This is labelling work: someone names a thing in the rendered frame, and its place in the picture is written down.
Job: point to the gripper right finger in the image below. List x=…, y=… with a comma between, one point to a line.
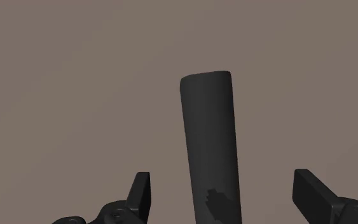
x=316, y=198

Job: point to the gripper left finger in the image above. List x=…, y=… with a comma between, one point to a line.
x=139, y=198

